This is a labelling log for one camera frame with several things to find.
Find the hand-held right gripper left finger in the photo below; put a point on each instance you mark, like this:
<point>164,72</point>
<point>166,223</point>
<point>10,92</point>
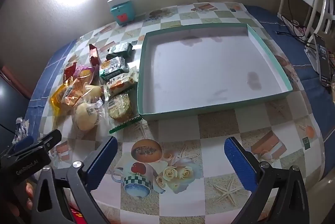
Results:
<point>102,163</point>

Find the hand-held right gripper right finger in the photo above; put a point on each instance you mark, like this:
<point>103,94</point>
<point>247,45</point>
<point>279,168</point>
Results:
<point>239,166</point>

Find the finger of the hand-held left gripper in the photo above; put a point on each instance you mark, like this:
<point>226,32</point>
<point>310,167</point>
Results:
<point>23,144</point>
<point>52,139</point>

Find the yellow jelly cup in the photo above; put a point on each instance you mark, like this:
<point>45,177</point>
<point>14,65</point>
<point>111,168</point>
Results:
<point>93,91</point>

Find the dark red biscuit packet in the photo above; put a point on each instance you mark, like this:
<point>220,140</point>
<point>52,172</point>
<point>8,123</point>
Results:
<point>93,55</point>

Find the large teal cardboard box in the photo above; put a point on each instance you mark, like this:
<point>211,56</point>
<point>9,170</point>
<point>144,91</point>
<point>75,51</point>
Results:
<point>204,69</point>

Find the person's left hand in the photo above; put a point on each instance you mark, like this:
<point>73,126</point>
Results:
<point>28,191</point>

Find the blue white crumpled wrapper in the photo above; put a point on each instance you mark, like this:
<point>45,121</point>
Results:
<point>21,129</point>

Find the pale bun clear packet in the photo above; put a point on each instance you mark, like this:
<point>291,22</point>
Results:
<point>86,112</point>

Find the golden wrapper snack packet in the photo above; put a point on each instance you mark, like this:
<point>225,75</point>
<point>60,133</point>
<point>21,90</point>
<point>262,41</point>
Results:
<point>65,97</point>

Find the dark furniture panel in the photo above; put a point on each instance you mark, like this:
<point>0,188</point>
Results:
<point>10,101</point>

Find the green serrated plastic strip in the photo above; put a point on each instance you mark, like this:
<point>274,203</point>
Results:
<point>125,125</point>

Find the round cracker clear packet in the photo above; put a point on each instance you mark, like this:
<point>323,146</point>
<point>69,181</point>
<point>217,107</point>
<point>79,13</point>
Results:
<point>120,106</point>

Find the red snack packet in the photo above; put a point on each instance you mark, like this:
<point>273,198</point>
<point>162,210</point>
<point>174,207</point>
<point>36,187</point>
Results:
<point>69,70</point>

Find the orange pink snack packet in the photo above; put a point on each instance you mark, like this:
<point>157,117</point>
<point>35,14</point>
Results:
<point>86,73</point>

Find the beige cracker packet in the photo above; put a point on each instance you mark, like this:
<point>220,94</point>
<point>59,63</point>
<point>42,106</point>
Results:
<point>121,82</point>

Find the green snack packet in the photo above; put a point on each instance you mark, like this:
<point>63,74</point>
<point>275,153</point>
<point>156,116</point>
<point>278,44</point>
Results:
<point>113,67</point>
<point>121,49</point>

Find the white phone holder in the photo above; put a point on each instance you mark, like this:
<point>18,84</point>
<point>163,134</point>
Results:
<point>312,59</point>

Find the black smartphone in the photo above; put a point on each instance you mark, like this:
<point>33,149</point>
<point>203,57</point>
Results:
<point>323,61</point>

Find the blue cloth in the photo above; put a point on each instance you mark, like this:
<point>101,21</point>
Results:
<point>285,38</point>

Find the small teal box red mark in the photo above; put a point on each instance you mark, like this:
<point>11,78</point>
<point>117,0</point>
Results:
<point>121,11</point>

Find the pink crumpled item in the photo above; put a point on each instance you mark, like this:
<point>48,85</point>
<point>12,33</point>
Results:
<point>295,26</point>

